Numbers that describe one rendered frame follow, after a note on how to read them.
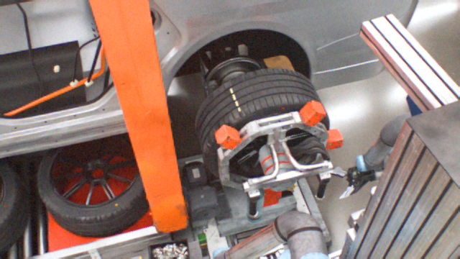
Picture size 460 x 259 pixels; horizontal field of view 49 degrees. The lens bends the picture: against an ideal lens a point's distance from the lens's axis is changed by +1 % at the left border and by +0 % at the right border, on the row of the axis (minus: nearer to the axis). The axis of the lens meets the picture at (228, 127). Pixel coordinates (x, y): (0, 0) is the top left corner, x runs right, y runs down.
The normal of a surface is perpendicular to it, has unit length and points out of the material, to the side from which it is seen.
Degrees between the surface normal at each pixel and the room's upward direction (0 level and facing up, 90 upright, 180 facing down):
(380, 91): 0
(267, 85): 2
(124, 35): 90
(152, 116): 90
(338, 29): 90
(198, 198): 0
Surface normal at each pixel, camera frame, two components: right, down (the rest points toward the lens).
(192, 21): 0.26, 0.77
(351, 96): -0.02, -0.61
